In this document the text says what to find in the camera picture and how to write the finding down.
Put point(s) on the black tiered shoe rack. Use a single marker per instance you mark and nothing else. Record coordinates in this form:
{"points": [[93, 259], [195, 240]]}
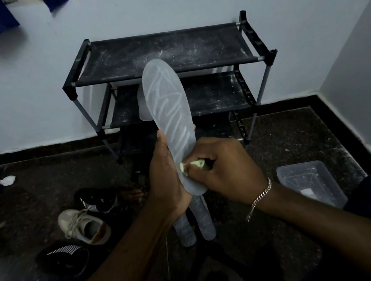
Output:
{"points": [[171, 51]]}

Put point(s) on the beige lace-up sneaker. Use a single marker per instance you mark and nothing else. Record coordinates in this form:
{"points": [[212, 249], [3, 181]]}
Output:
{"points": [[85, 224]]}

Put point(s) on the clear plastic container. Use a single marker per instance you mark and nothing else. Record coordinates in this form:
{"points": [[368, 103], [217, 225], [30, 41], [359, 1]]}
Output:
{"points": [[310, 183]]}

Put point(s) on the person's right thumb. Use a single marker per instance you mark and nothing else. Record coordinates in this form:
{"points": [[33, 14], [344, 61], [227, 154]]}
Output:
{"points": [[199, 166]]}

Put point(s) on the person's left forearm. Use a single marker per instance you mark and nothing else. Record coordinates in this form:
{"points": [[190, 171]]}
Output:
{"points": [[122, 271]]}

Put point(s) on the person's left hand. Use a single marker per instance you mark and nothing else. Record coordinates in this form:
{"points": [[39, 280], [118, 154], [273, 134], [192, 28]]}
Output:
{"points": [[166, 183]]}

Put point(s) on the person's right hand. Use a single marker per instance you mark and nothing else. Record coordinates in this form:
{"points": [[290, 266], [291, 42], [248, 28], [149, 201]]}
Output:
{"points": [[232, 169]]}

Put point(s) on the person's left thumb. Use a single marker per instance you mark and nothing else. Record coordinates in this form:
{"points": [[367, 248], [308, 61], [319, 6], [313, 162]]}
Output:
{"points": [[163, 145]]}

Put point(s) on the grey chalk-marked shoe insole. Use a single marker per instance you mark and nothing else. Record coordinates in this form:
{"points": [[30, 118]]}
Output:
{"points": [[169, 106]]}

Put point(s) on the white crumpled paper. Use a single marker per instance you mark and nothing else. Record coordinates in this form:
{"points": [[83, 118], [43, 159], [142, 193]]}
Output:
{"points": [[8, 180]]}

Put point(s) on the person's right forearm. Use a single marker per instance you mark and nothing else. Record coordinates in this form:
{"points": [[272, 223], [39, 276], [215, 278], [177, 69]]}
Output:
{"points": [[344, 236]]}

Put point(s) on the black striped sneaker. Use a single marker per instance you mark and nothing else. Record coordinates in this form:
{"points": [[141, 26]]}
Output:
{"points": [[63, 257], [96, 199]]}

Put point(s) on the pale green chalk piece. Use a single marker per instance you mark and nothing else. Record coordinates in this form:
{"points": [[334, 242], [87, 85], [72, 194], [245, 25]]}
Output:
{"points": [[189, 166]]}

